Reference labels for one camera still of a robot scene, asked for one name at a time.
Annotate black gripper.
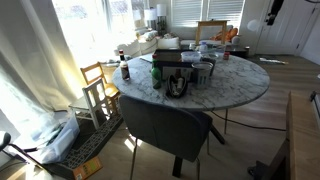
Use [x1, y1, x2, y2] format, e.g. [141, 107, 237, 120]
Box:
[265, 0, 285, 26]

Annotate clear cup with dark contents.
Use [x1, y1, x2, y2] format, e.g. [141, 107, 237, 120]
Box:
[201, 57, 217, 77]

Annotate white door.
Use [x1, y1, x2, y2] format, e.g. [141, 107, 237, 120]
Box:
[256, 0, 320, 66]

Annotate white round lamp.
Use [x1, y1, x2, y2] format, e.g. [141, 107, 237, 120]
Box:
[231, 34, 242, 46]

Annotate orange cushion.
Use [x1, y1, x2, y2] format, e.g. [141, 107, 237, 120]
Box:
[211, 27, 240, 43]

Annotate tall wooden table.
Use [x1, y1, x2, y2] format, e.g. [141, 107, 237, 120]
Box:
[194, 19, 231, 46]

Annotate white window blinds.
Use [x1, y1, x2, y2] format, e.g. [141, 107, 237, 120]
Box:
[171, 0, 246, 28]

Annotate clear plastic tray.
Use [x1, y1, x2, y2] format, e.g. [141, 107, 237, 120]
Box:
[206, 49, 228, 62]

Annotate clear bottle with blue cap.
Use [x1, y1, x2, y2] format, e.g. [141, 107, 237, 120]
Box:
[199, 41, 210, 54]

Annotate grey tin can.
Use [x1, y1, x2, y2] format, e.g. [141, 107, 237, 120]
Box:
[191, 61, 214, 90]

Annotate white shade lamp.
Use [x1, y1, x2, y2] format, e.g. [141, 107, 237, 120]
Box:
[143, 7, 158, 31]
[156, 3, 168, 28]

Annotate dark blue cardboard box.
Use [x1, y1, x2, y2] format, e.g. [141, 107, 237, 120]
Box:
[154, 48, 218, 83]

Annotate white sofa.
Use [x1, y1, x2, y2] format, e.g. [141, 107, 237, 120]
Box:
[114, 29, 182, 58]

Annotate wooden bench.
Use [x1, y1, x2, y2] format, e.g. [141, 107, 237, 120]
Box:
[259, 91, 320, 180]

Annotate green bottle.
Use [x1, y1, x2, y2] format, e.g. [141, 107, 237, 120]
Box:
[150, 53, 164, 90]

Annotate hot sauce bottle red cap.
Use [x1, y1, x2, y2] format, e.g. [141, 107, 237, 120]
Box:
[118, 49, 131, 82]

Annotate grey upholstered chair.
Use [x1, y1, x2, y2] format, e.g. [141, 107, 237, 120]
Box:
[118, 94, 214, 180]

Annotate small wooden chair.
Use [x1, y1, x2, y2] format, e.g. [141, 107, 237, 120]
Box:
[79, 61, 122, 102]

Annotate white child chair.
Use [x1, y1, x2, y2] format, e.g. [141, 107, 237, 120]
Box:
[68, 78, 113, 131]

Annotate flat black cardboard box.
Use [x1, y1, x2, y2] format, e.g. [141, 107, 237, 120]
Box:
[42, 114, 125, 180]

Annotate beige curtain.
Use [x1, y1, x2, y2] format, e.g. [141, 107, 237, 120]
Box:
[0, 0, 86, 158]

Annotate clear plastic storage bin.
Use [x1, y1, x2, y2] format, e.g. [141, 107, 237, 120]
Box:
[28, 113, 81, 165]

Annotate black chair armrest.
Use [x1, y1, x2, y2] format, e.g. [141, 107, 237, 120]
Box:
[0, 131, 13, 153]

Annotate black floor cable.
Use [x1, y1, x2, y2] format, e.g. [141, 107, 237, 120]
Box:
[211, 111, 288, 133]

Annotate black table pedestal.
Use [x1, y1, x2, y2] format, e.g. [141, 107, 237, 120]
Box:
[171, 124, 227, 178]

